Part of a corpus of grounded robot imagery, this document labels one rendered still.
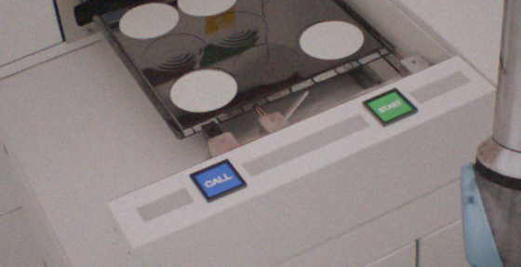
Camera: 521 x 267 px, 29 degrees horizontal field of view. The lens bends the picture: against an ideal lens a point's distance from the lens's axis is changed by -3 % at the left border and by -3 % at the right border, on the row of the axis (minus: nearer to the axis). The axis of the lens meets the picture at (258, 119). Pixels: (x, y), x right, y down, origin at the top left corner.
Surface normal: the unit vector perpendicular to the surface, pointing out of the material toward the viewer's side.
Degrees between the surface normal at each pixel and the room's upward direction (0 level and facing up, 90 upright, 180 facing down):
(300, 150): 0
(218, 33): 0
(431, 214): 90
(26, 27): 90
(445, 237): 90
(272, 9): 0
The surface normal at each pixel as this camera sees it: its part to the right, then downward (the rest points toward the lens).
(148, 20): -0.09, -0.76
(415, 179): 0.46, 0.54
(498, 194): -0.68, 0.26
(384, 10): -0.88, 0.36
